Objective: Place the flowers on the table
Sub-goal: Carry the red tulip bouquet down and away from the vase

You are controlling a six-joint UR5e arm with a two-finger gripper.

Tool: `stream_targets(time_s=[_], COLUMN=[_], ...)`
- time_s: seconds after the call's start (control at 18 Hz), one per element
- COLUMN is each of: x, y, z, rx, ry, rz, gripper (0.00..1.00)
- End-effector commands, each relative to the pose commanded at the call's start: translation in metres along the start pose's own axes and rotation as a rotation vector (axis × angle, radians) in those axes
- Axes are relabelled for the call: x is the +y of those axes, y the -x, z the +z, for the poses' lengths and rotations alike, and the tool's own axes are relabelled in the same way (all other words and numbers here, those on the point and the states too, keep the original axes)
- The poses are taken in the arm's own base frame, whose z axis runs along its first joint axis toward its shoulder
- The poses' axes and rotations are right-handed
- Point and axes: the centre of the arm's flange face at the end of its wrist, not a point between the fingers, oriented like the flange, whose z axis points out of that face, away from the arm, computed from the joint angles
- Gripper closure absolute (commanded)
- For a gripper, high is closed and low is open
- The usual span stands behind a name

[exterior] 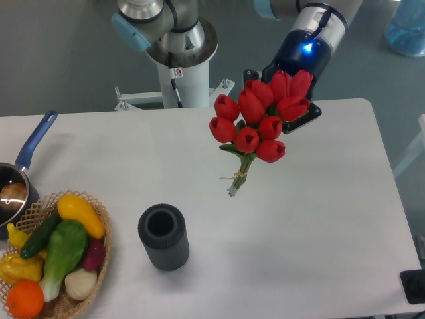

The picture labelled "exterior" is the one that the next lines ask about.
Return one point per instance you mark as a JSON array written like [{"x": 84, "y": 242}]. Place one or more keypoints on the black device at edge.
[{"x": 413, "y": 285}]

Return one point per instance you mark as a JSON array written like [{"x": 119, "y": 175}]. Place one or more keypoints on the green bok choy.
[{"x": 64, "y": 251}]

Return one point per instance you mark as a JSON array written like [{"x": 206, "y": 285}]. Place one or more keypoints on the dark grey ribbed vase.
[{"x": 163, "y": 232}]

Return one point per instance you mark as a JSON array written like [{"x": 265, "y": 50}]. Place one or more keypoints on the orange fruit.
[{"x": 25, "y": 299}]

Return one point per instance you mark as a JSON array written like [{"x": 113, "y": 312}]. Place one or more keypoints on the yellow squash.
[{"x": 73, "y": 207}]

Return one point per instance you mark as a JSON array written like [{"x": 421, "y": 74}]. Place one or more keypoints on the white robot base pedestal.
[{"x": 180, "y": 88}]

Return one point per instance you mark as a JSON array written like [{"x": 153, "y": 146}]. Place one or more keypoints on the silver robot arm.
[{"x": 181, "y": 44}]

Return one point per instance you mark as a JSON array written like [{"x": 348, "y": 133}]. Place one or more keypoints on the yellow pepper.
[{"x": 15, "y": 269}]

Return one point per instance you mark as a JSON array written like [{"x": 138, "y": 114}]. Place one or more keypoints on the small yellow gourd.
[{"x": 18, "y": 237}]

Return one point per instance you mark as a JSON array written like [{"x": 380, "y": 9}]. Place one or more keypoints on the blue handled saucepan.
[{"x": 17, "y": 172}]

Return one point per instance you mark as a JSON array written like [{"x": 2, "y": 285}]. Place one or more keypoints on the white garlic bulb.
[{"x": 79, "y": 283}]

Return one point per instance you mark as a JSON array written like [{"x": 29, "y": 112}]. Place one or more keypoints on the red tulip bouquet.
[{"x": 250, "y": 127}]

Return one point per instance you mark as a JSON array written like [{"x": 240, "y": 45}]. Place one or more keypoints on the purple radish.
[{"x": 94, "y": 256}]

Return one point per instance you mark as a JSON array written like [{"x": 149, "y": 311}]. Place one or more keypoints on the dark green cucumber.
[{"x": 38, "y": 240}]

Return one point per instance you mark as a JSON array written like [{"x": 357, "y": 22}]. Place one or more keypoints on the fried food piece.
[{"x": 13, "y": 196}]

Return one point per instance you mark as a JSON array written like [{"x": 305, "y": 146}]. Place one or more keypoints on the woven wicker basket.
[{"x": 64, "y": 306}]

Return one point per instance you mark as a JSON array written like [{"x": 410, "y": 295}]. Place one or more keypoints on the blue translucent container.
[{"x": 405, "y": 31}]

